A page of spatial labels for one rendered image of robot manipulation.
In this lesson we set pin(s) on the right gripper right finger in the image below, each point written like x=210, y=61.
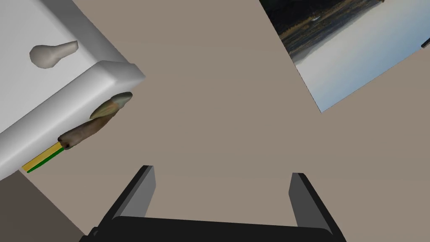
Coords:
x=307, y=201

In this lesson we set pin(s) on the yellow and green sponge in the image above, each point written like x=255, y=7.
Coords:
x=43, y=157

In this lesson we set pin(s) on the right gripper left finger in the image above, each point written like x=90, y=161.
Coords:
x=136, y=198

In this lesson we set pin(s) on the grey pear-shaped knob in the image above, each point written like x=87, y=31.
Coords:
x=50, y=53

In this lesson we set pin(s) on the landscape picture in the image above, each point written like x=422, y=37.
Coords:
x=349, y=43

